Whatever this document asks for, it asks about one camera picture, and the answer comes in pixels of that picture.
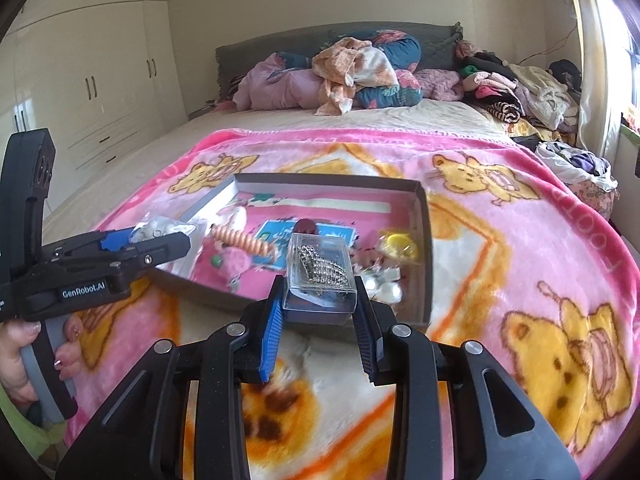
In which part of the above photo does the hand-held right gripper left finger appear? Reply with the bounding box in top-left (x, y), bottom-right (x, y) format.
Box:
top-left (55, 275), bottom-right (286, 480)

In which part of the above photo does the pile of clothes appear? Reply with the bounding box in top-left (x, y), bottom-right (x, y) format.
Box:
top-left (455, 40), bottom-right (583, 133)

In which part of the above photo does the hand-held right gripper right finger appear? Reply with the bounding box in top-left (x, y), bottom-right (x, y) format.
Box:
top-left (352, 275), bottom-right (581, 480)

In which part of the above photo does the person's left hand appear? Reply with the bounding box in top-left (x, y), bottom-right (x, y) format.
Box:
top-left (0, 317), bottom-right (83, 403)

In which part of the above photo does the bed with beige sheet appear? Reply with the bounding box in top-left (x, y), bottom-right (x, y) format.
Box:
top-left (42, 97), bottom-right (516, 226)

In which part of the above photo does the pink printed blanket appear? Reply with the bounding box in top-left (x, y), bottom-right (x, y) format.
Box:
top-left (65, 127), bottom-right (640, 480)

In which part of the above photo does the white plastic bag of clothes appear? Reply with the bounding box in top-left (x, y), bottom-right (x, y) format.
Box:
top-left (535, 141), bottom-right (613, 191)

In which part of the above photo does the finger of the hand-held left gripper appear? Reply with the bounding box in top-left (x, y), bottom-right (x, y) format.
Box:
top-left (120, 232), bottom-right (192, 273)
top-left (97, 227), bottom-right (138, 253)

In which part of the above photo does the peach floral cloth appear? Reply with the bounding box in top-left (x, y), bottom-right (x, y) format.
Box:
top-left (311, 37), bottom-right (399, 116)

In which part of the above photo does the white built-in wardrobe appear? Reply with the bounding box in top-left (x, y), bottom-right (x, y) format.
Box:
top-left (0, 0), bottom-right (193, 211)

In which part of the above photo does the pink fluffy hair tie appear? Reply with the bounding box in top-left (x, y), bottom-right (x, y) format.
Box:
top-left (200, 240), bottom-right (253, 293)

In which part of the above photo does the window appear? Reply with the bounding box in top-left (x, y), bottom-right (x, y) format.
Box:
top-left (600, 0), bottom-right (640, 126)

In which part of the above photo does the clear packet of pearl earrings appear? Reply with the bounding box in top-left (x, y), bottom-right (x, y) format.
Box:
top-left (359, 266), bottom-right (404, 306)

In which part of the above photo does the clear bag of yellow bangles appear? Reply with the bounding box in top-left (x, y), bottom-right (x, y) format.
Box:
top-left (377, 229), bottom-right (420, 265)

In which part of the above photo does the clear case with rhinestone clip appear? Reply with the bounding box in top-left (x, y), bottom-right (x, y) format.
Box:
top-left (282, 232), bottom-right (359, 326)

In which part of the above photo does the mauve fuzzy blanket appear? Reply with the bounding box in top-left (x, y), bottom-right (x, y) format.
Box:
top-left (415, 67), bottom-right (466, 102)

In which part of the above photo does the floral fabric bag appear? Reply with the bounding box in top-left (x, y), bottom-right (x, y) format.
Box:
top-left (570, 180), bottom-right (613, 221)

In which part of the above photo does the clear packet of white jewelry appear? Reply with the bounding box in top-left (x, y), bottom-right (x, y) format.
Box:
top-left (131, 215), bottom-right (197, 243)

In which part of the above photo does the pink quilt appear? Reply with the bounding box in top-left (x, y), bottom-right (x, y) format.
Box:
top-left (232, 52), bottom-right (326, 111)

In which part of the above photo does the shallow cardboard box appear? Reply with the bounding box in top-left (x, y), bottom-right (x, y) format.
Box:
top-left (150, 172), bottom-right (433, 331)

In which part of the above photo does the dark blue floral quilt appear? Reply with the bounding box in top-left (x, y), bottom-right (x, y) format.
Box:
top-left (277, 30), bottom-right (423, 108)

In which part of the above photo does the orange white spiral hair tie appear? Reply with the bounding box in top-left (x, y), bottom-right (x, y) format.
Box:
top-left (211, 226), bottom-right (279, 262)

